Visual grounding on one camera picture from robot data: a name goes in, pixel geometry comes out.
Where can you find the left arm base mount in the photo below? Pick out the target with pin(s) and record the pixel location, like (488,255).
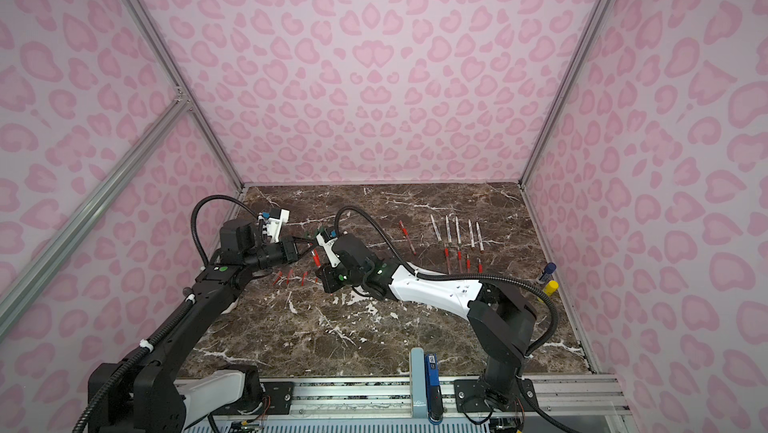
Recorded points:
(258,396)

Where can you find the aluminium front rail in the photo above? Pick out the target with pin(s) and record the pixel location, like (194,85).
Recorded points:
(585,403)

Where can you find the blue device on rail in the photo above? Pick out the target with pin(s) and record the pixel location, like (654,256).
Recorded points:
(435,407)

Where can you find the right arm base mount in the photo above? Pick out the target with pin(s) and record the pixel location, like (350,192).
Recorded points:
(477,396)

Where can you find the corner frame post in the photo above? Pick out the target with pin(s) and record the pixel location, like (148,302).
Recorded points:
(587,38)
(168,63)

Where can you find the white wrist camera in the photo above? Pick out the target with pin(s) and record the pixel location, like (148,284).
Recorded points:
(325,239)
(272,222)

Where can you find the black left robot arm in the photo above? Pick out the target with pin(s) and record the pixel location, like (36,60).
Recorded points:
(138,393)

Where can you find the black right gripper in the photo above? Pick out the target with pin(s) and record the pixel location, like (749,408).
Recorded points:
(328,277)

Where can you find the brown cap marker pen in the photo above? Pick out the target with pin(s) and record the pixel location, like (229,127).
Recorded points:
(479,237)

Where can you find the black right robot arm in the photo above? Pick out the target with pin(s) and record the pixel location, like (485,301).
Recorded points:
(511,318)

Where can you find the green cap marker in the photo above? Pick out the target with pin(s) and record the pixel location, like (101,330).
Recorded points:
(448,229)

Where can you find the green cap marker pen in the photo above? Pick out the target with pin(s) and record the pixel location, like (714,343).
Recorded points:
(457,231)

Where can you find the aluminium frame diagonal bar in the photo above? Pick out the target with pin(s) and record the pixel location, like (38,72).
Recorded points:
(38,274)

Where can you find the right corner frame post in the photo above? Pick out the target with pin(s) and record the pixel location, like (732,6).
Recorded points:
(587,38)

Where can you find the light blue rail bracket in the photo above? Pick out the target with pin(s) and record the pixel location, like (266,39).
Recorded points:
(418,388)

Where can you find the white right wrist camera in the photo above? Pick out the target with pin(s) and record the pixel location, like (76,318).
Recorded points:
(325,239)

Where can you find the left corner frame post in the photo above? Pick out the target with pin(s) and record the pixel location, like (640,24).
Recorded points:
(168,63)

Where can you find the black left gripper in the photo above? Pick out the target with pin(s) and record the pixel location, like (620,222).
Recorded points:
(288,248)

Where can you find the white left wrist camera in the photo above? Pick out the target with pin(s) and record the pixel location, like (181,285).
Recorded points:
(272,222)

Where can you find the yellow marker by wall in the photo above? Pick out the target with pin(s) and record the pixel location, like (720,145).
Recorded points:
(551,287)

